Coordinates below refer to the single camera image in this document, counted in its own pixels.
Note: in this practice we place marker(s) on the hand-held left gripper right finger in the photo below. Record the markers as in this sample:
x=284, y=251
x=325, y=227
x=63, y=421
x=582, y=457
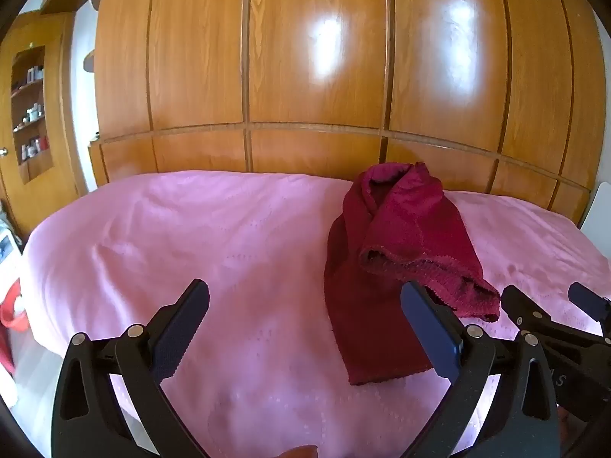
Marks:
x=427, y=329

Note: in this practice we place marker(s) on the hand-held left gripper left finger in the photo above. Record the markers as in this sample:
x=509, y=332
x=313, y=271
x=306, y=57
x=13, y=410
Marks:
x=184, y=324

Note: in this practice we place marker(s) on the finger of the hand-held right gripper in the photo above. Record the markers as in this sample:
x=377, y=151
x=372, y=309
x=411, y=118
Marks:
x=520, y=307
x=592, y=303

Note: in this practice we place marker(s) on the maroon knit garment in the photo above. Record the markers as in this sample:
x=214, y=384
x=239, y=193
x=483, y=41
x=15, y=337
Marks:
x=382, y=248

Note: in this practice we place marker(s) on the person's left hand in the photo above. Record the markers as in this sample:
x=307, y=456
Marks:
x=298, y=453

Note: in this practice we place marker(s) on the white board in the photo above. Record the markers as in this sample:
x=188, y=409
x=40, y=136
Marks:
x=592, y=214

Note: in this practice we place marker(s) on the pink bed blanket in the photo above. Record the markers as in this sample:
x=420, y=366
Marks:
x=191, y=229

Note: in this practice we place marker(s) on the red plastic basket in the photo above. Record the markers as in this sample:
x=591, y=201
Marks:
x=9, y=315

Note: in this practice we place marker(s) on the white appliance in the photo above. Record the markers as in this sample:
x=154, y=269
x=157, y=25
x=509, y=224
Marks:
x=7, y=248

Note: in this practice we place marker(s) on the wooden shelf cabinet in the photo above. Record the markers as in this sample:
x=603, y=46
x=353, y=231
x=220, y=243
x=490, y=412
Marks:
x=52, y=176

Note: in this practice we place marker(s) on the wooden wardrobe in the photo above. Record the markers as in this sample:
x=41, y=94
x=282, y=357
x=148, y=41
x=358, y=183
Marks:
x=310, y=152

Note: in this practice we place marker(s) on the group of small toiletry bottles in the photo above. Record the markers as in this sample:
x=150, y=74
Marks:
x=32, y=114

